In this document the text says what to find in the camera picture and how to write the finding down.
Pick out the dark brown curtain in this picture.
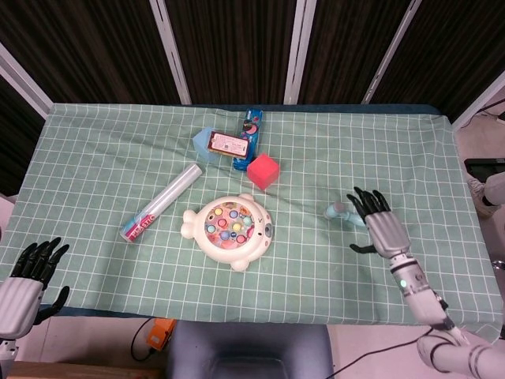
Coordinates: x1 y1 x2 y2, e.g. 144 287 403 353
0 0 505 197

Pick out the white animal-shaped button toy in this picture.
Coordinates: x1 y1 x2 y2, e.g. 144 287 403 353
181 193 275 272

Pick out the small teal toy rod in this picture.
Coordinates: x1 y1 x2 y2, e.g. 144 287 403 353
324 201 366 228

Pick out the orange device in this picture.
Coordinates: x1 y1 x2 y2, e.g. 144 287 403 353
148 317 178 351

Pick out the green checkered tablecloth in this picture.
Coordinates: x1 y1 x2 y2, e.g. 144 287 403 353
0 103 505 344

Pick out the brown snack box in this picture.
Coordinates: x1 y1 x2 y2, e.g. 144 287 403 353
206 130 251 159

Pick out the white sneaker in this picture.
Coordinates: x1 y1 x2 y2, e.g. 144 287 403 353
467 173 494 216

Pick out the red foam cube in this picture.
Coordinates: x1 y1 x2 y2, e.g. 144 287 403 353
246 153 281 191

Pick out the plastic food wrap roll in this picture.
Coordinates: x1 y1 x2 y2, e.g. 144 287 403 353
120 163 204 245

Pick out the brown wooden board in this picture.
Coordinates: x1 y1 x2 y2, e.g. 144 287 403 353
7 361 165 379

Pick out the grey blue padded seat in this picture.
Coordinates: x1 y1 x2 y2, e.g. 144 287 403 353
167 320 335 379

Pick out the white slotted frame post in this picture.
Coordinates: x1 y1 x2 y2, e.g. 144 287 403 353
451 77 505 131
0 42 53 119
361 0 423 106
149 0 193 106
283 0 318 106

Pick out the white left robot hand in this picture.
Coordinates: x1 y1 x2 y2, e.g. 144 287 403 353
0 236 71 340

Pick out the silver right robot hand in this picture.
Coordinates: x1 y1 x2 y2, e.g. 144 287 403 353
346 186 411 260

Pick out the blue cookie pack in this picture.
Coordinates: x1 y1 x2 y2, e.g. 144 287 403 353
232 109 264 171

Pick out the light blue foam block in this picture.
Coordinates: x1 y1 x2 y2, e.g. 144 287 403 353
192 126 218 164

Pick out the black flat box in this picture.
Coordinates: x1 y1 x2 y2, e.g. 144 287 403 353
464 157 505 186

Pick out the grey trouser leg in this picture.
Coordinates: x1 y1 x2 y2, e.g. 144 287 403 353
484 171 505 206

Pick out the black cable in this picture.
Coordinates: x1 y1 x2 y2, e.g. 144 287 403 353
130 317 159 362
333 331 431 378

